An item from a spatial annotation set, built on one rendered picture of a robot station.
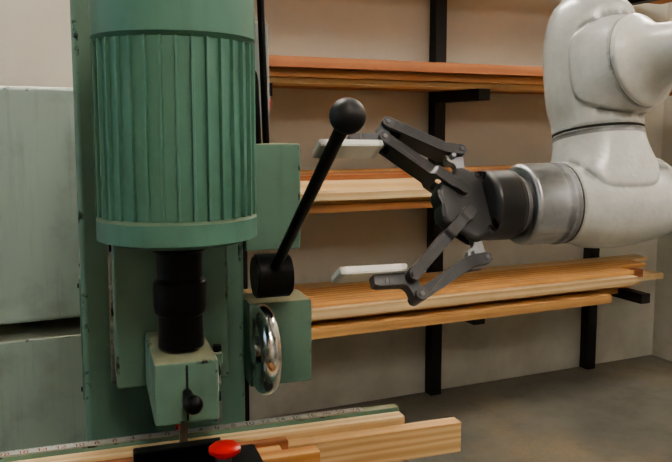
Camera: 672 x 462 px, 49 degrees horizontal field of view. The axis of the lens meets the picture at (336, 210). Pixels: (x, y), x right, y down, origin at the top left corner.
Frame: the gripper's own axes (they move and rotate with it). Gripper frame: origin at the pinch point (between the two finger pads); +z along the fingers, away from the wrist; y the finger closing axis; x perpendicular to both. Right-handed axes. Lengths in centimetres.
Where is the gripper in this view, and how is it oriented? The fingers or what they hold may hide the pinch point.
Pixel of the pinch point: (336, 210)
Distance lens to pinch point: 73.3
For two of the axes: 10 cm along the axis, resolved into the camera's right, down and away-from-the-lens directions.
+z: -9.5, 0.3, -3.1
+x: 2.8, -3.9, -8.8
